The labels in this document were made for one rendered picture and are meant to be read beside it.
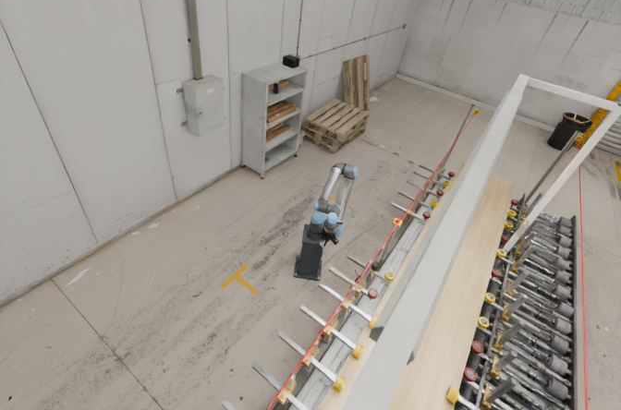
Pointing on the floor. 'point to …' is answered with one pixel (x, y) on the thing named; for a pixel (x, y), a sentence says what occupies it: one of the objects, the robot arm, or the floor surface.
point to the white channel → (414, 298)
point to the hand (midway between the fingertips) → (327, 246)
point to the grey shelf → (251, 90)
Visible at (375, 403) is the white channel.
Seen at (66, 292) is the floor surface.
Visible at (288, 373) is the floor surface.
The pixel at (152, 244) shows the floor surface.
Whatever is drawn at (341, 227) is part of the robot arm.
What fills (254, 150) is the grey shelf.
